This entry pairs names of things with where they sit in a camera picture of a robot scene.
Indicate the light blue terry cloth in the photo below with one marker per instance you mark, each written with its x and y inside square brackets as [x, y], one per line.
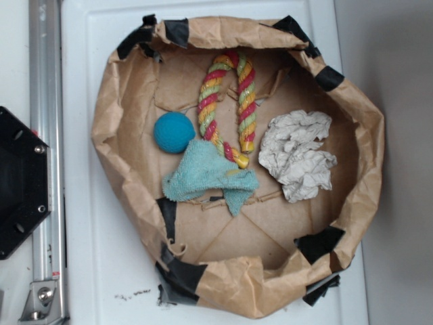
[201, 169]

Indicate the blue rubber ball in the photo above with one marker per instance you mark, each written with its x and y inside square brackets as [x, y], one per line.
[173, 131]

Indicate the crumpled white paper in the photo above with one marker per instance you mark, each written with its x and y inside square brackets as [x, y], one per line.
[290, 151]

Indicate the brown paper bag bin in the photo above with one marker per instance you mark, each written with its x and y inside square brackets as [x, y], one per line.
[270, 253]

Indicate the white tray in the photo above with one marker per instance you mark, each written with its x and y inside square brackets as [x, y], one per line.
[111, 279]

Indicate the multicolour twisted rope toy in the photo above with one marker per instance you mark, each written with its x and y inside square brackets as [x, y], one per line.
[246, 97]

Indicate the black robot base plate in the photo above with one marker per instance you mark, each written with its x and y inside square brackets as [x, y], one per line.
[24, 182]

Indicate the aluminium extrusion rail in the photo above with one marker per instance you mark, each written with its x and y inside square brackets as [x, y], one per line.
[46, 119]

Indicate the metal corner bracket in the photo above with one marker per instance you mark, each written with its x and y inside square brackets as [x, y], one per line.
[43, 304]

